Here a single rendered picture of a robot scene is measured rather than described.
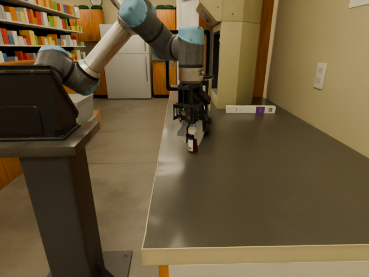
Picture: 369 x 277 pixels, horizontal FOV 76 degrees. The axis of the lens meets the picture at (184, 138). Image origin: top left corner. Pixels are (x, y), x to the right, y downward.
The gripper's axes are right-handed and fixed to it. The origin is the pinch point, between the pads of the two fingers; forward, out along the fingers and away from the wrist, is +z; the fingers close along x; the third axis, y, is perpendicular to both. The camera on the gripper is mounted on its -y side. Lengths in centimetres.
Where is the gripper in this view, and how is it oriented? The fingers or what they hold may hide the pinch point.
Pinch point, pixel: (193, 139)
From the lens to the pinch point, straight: 81.7
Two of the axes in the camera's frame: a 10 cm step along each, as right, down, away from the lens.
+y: -4.6, 3.2, -8.3
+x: 8.9, 1.7, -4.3
